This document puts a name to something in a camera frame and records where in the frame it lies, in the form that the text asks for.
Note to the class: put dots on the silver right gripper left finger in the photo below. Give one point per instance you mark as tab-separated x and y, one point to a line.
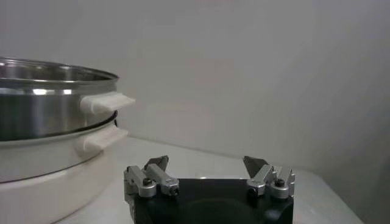
158	176

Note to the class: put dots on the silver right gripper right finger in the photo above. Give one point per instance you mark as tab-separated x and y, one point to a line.
265	178

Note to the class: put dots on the stainless steel steamer basket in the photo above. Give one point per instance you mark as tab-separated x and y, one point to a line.
39	112

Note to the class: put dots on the white electric cooking pot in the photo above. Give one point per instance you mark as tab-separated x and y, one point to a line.
45	170

